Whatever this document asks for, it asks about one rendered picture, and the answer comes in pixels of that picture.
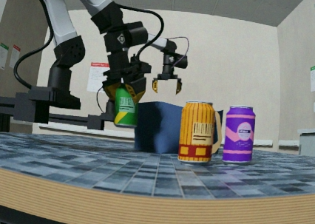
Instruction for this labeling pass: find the yellow striped drink can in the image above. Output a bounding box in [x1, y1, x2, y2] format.
[178, 101, 215, 166]

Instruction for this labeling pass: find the green drink can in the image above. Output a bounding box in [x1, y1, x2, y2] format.
[113, 83, 139, 129]

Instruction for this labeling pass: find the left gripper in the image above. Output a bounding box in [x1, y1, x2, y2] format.
[152, 65, 182, 95]

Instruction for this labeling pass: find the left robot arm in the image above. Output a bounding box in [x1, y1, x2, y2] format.
[101, 34, 188, 116]

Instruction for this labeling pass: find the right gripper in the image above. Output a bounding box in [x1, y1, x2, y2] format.
[102, 50, 146, 103]

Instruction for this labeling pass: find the purple drink can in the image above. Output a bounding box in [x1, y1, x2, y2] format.
[223, 105, 256, 166]

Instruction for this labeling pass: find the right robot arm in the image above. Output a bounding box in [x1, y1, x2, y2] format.
[30, 0, 152, 101]

